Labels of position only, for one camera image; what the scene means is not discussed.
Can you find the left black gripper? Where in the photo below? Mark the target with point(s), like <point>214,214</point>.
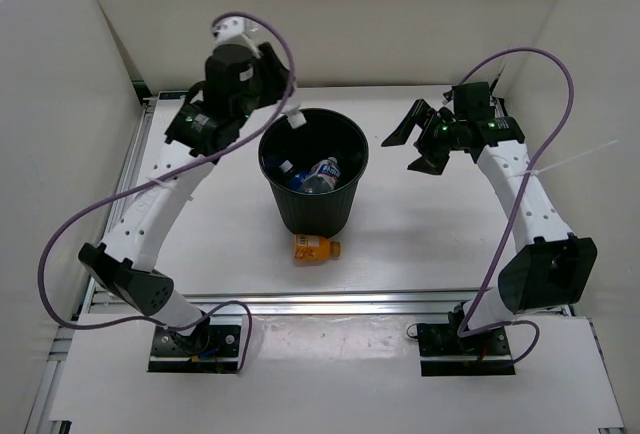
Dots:
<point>277,81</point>

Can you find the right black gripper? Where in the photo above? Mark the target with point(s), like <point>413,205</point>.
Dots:
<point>431,162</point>

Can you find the clear water bottle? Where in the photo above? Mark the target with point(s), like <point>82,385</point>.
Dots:
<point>294,116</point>

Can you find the clear bottle blue label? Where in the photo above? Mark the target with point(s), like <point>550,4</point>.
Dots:
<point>293,178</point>

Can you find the orange juice bottle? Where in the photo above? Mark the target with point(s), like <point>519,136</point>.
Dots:
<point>312,249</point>

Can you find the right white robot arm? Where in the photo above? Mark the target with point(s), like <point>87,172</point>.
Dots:
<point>552,264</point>

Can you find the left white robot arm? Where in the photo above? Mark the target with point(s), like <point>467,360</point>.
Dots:
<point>123,262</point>

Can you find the black plastic waste bin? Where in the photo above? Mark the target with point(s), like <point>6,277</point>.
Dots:
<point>325,134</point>

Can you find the left blue corner label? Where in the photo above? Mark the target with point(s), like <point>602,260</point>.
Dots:
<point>178,95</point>

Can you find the aluminium front rail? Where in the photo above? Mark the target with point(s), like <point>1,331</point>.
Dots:
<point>412,302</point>

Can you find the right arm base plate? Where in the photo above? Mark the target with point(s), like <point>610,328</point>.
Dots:
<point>444,354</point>

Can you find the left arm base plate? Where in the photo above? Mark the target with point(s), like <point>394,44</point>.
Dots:
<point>219,354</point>

